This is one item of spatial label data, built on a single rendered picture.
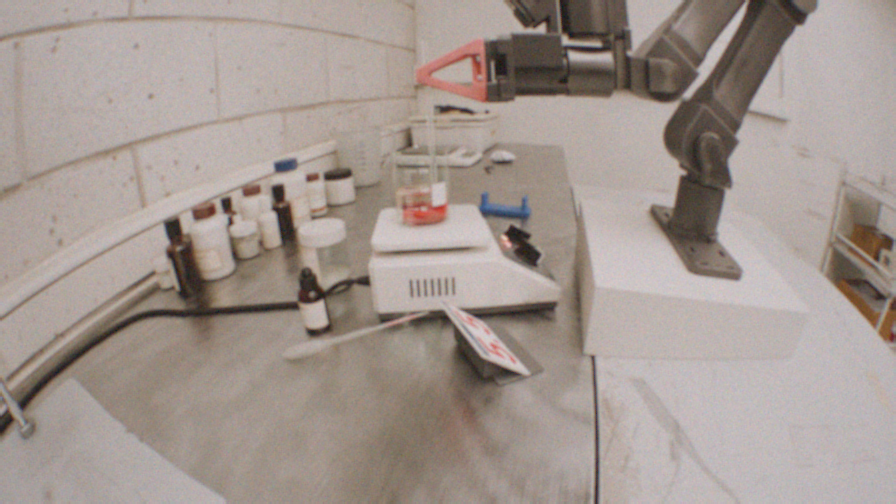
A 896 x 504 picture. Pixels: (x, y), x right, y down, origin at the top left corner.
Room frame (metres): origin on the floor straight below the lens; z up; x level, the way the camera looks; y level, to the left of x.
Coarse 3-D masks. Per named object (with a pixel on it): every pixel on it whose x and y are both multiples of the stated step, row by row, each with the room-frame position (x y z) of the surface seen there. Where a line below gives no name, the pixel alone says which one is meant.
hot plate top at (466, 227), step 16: (464, 208) 0.45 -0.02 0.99; (384, 224) 0.40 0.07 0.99; (448, 224) 0.40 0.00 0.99; (464, 224) 0.39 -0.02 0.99; (480, 224) 0.39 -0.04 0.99; (384, 240) 0.36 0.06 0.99; (400, 240) 0.35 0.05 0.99; (416, 240) 0.35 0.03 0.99; (432, 240) 0.35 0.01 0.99; (448, 240) 0.35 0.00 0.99; (464, 240) 0.35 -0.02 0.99; (480, 240) 0.35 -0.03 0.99
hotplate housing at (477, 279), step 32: (384, 256) 0.36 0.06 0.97; (416, 256) 0.36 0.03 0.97; (448, 256) 0.35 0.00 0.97; (480, 256) 0.35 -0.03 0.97; (384, 288) 0.34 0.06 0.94; (416, 288) 0.34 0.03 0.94; (448, 288) 0.35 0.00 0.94; (480, 288) 0.35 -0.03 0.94; (512, 288) 0.35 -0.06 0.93; (544, 288) 0.35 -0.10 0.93
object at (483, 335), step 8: (456, 312) 0.31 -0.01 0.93; (464, 320) 0.30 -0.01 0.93; (472, 320) 0.31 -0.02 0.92; (472, 328) 0.28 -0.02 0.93; (480, 328) 0.30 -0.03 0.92; (480, 336) 0.27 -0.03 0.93; (488, 336) 0.29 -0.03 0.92; (488, 344) 0.26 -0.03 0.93; (496, 344) 0.28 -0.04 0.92; (488, 352) 0.24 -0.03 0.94; (496, 352) 0.25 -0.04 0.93; (504, 352) 0.27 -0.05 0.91; (504, 360) 0.24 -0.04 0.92; (512, 360) 0.26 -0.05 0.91
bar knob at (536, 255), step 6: (522, 240) 0.40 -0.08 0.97; (522, 246) 0.39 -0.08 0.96; (528, 246) 0.39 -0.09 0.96; (534, 246) 0.39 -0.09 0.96; (516, 252) 0.38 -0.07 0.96; (522, 252) 0.39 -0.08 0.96; (528, 252) 0.38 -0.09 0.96; (534, 252) 0.38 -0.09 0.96; (540, 252) 0.38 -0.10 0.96; (522, 258) 0.37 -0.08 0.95; (528, 258) 0.38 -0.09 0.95; (534, 258) 0.38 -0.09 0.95; (540, 258) 0.38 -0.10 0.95; (528, 264) 0.37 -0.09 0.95; (534, 264) 0.37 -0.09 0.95
